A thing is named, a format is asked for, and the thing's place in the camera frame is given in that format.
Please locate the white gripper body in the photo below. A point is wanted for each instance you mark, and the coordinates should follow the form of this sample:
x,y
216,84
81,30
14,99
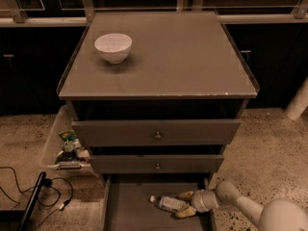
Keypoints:
x,y
199,200

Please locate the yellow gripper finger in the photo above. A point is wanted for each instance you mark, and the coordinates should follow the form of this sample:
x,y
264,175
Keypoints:
x,y
186,196
186,212

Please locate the blue label plastic bottle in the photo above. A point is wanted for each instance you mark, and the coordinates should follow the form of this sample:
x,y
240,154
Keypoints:
x,y
167,203

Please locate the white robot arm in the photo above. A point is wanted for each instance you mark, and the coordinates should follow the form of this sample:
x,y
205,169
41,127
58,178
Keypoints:
x,y
276,215

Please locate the grey bottom drawer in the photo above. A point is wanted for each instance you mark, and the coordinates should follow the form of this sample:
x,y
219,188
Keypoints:
x,y
127,206

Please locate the grey drawer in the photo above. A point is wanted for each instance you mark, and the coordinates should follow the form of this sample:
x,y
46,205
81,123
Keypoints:
x,y
155,163
127,206
155,132

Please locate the grey middle drawer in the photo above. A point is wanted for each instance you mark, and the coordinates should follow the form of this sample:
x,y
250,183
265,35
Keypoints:
x,y
155,163

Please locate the grey top drawer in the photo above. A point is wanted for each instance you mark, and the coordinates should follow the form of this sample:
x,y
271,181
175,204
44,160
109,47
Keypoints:
x,y
155,132

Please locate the grey drawer cabinet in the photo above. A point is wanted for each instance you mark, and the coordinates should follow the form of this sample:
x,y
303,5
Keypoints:
x,y
181,66

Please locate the clear plastic storage bin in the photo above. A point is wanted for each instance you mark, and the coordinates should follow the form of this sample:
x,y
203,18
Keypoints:
x,y
54,146

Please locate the green snack bag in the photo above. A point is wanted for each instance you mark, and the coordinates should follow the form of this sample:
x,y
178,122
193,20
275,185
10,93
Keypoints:
x,y
68,135

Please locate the black flat bar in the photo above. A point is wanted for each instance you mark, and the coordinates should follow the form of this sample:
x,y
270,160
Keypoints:
x,y
32,202

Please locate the white ceramic bowl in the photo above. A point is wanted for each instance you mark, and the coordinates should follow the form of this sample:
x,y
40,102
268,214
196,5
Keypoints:
x,y
114,48

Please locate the metal railing frame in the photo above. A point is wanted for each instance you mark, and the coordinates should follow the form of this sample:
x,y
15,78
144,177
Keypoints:
x,y
228,11

